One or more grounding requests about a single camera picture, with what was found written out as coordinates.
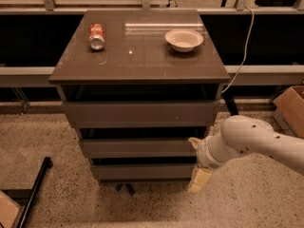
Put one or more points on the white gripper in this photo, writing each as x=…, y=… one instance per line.
x=202, y=155

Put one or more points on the grey bottom drawer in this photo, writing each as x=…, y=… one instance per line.
x=142, y=172

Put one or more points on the grey drawer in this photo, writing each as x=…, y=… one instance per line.
x=136, y=148
x=142, y=172
x=118, y=115

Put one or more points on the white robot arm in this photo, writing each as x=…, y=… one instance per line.
x=239, y=136

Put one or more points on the grey drawer cabinet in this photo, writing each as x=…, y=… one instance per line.
x=137, y=65

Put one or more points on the grey middle drawer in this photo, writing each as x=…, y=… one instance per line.
x=136, y=148

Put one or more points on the grey top drawer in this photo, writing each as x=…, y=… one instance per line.
x=118, y=115

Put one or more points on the blue floor tape marker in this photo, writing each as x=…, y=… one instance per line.
x=128, y=186

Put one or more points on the white bowl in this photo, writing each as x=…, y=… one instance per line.
x=183, y=39

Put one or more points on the black pole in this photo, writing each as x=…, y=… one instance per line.
x=46, y=164

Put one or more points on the red soda can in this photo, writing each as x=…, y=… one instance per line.
x=96, y=37

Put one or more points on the cardboard box at corner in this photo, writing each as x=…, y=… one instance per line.
x=10, y=211

